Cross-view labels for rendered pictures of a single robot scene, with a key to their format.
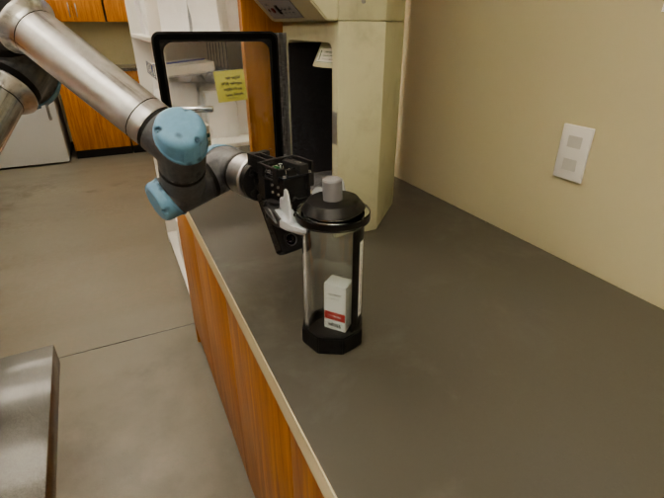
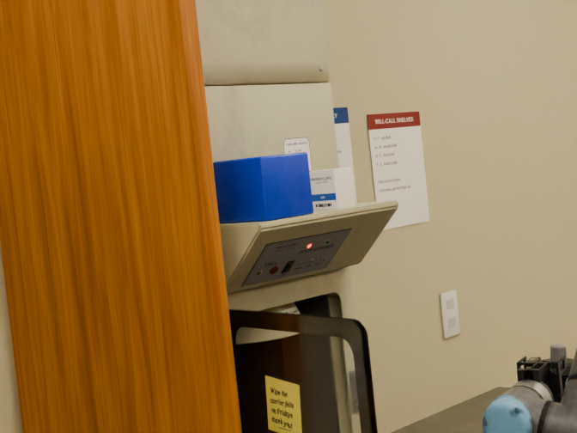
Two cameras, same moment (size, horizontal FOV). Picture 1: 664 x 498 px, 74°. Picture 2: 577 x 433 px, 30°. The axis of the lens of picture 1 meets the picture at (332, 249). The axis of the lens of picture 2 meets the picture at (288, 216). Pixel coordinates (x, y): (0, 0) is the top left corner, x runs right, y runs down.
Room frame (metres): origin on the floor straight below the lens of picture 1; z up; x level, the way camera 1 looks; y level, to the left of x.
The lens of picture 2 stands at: (1.71, 1.61, 1.59)
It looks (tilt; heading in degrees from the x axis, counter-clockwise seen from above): 3 degrees down; 249
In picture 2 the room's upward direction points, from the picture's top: 6 degrees counter-clockwise
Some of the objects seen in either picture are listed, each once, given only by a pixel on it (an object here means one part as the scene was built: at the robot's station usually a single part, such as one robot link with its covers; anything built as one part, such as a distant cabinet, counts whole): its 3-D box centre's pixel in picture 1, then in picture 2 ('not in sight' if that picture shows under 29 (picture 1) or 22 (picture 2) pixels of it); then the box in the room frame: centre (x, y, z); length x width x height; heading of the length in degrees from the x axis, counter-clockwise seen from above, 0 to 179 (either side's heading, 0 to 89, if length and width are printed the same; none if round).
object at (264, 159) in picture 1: (277, 183); (538, 387); (0.70, 0.09, 1.17); 0.12 x 0.08 x 0.09; 41
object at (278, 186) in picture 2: not in sight; (263, 187); (1.17, 0.15, 1.56); 0.10 x 0.10 x 0.09; 26
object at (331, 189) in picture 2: not in sight; (331, 188); (1.04, 0.08, 1.54); 0.05 x 0.05 x 0.06; 33
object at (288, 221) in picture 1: (289, 208); not in sight; (0.60, 0.06, 1.17); 0.09 x 0.03 x 0.06; 16
